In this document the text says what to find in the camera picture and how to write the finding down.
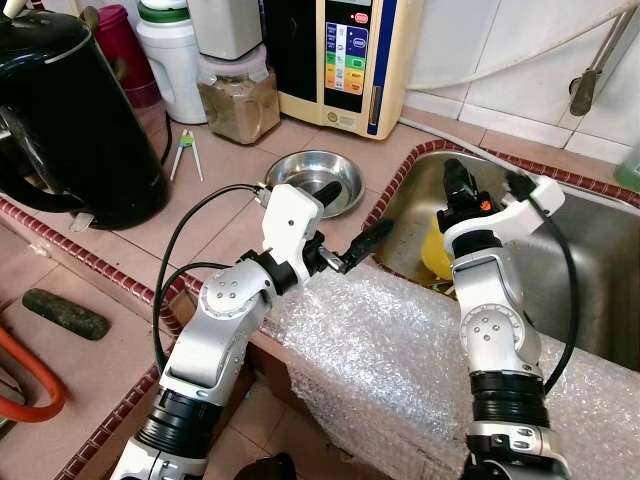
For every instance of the cream water ionizer machine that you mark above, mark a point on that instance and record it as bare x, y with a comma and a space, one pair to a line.
345, 60

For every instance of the grey-white plastic container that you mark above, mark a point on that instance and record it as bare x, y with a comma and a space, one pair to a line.
225, 28

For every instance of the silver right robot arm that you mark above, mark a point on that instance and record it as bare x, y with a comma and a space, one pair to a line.
495, 330

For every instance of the dark red plastic mug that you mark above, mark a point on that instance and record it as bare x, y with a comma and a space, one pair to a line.
125, 60

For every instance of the yellow plastic cup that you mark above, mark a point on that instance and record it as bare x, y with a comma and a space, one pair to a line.
436, 255

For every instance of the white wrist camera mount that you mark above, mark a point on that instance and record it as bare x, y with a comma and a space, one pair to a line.
290, 225
525, 215

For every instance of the grey metal spout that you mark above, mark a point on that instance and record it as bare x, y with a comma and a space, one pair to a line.
585, 95

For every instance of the round steel plate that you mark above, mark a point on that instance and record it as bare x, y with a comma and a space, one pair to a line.
295, 168

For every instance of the white training chopsticks green clip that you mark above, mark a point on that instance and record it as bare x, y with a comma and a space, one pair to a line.
185, 150

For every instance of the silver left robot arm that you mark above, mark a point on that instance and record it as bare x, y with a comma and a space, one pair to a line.
215, 330

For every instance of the clear bubble wrap sheet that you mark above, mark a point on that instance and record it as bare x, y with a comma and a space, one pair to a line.
380, 350

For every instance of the white filter with green band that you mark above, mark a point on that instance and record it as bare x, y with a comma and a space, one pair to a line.
170, 70

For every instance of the dark green oblong object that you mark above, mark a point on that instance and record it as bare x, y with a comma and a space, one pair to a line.
65, 314

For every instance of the black electric kettle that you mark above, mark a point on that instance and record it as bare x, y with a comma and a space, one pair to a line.
70, 120

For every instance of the jar of brown powder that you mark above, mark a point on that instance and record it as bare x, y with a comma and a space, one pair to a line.
238, 110

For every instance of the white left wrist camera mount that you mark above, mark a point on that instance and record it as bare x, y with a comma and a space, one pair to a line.
290, 225

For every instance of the stainless steel sink basin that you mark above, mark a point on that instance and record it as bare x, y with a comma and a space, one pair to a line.
600, 270

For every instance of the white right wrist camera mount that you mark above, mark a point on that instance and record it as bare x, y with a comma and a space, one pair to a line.
525, 215

